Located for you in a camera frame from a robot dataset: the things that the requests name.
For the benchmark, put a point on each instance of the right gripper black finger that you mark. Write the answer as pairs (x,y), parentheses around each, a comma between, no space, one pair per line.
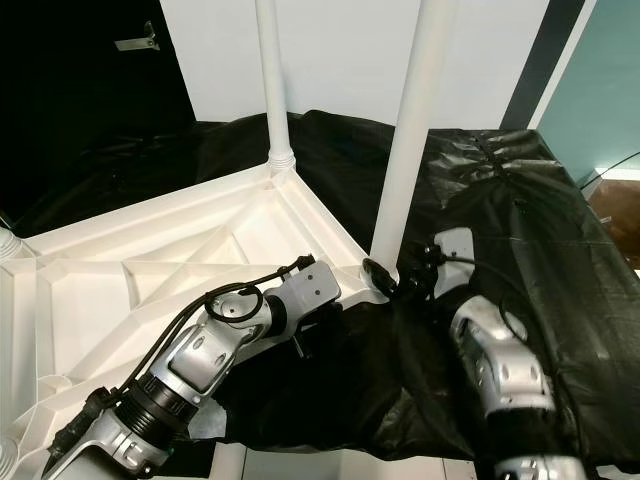
(381,277)

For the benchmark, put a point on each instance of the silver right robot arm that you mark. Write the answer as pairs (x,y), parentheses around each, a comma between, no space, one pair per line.
(505,370)

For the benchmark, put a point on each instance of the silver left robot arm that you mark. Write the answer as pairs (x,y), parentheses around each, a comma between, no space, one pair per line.
(195,370)

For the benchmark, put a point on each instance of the black plastic table cover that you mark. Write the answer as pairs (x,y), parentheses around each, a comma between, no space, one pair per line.
(560,220)

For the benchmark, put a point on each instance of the brown wooden cabinet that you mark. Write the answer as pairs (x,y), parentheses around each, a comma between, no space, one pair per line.
(618,215)

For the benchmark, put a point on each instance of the green glass panel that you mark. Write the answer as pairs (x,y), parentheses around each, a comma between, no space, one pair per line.
(595,90)

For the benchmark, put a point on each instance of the black door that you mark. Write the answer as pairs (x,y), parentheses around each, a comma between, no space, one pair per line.
(80,90)

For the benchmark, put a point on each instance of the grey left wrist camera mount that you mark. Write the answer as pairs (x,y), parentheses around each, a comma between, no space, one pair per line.
(308,290)

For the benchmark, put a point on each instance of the black frame post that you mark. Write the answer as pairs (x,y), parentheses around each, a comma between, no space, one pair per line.
(545,60)

